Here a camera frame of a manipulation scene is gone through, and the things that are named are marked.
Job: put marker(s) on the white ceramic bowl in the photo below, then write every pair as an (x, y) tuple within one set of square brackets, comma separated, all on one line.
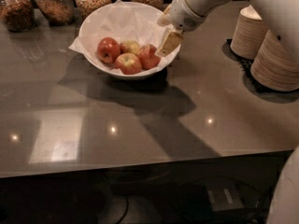
[(124, 19)]

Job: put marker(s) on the glass jar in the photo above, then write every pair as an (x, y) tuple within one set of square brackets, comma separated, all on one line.
[(57, 12), (17, 15)]

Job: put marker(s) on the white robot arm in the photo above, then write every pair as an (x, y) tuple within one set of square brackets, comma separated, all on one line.
[(282, 17)]

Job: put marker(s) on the dark device under table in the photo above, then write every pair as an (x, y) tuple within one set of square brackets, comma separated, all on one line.
[(206, 203)]

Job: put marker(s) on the red apple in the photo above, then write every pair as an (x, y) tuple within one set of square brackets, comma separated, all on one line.
[(108, 50), (148, 57)]

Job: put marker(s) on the red-yellow apple in front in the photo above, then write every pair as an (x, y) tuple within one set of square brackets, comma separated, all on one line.
[(128, 63)]

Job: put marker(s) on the rear stack paper bowls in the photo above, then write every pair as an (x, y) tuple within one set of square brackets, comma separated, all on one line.
[(249, 34)]

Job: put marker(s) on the black rubber mat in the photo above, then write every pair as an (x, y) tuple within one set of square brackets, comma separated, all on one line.
[(245, 65)]

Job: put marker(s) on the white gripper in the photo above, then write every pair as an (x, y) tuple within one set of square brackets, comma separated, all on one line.
[(181, 13)]

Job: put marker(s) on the yellow-red apple at back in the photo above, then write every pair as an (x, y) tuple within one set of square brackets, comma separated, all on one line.
[(129, 46)]

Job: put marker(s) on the glass jar far left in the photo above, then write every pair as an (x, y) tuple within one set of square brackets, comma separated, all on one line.
[(17, 15)]

